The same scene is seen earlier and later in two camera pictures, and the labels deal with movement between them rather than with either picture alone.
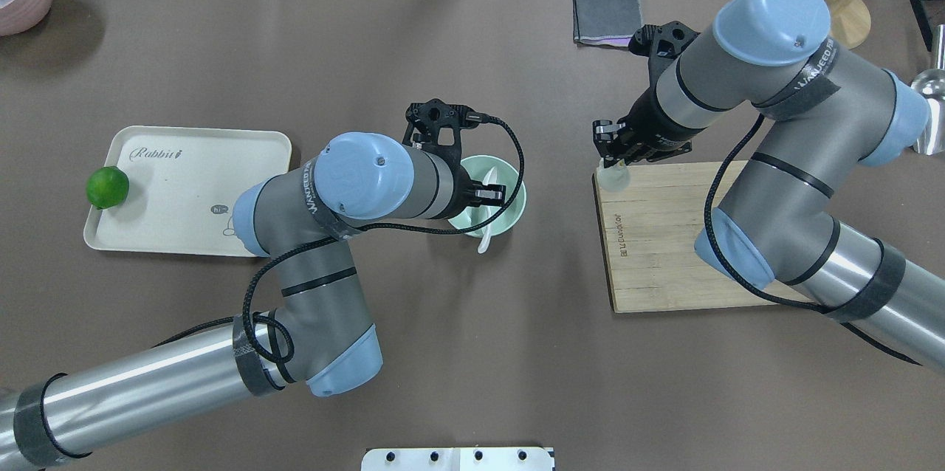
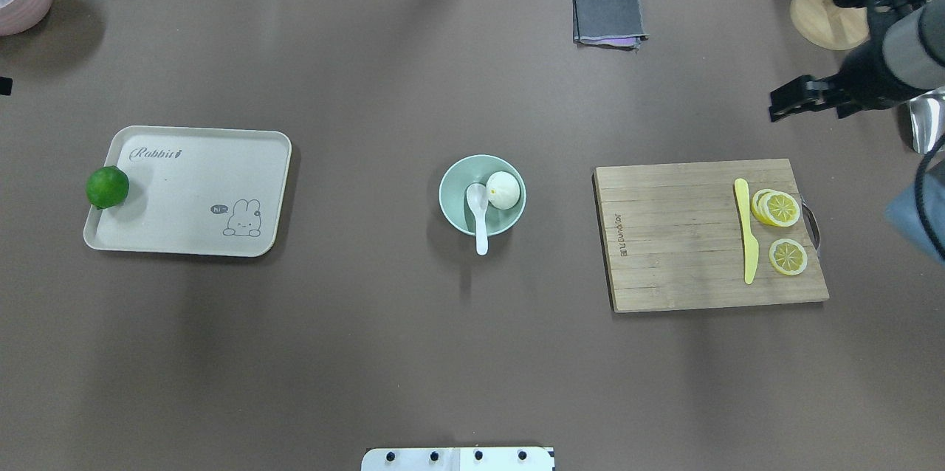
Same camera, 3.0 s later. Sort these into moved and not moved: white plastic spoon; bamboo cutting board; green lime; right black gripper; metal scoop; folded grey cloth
Moved: white plastic spoon; right black gripper
Not moved: metal scoop; bamboo cutting board; folded grey cloth; green lime
